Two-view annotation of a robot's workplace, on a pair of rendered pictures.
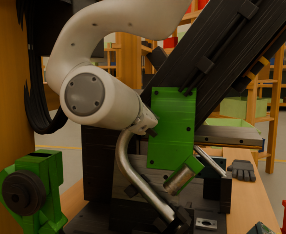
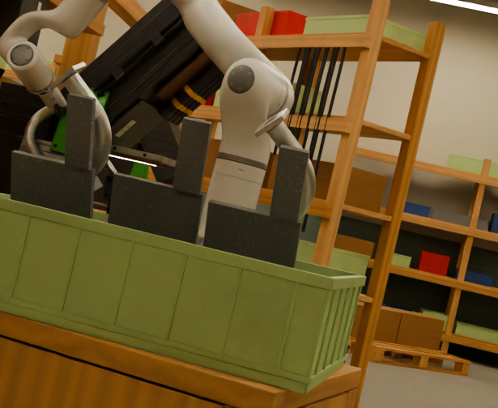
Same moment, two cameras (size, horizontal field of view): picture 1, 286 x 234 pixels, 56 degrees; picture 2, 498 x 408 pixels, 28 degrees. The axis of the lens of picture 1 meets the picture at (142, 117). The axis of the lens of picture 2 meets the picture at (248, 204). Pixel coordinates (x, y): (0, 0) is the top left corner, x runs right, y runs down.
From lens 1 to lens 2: 2.30 m
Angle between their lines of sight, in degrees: 12
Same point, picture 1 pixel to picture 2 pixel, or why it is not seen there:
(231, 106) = not seen: hidden behind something
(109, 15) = (45, 19)
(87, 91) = (23, 53)
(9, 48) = not seen: outside the picture
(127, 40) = (74, 47)
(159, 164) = (61, 147)
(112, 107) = (35, 65)
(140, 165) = (44, 149)
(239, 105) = (303, 252)
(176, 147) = not seen: hidden behind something
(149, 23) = (64, 27)
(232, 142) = (137, 155)
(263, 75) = (367, 202)
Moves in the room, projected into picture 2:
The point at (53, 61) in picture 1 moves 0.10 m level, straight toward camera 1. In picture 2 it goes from (6, 36) to (13, 32)
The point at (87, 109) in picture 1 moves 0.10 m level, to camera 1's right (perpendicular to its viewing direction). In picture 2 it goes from (21, 62) to (60, 72)
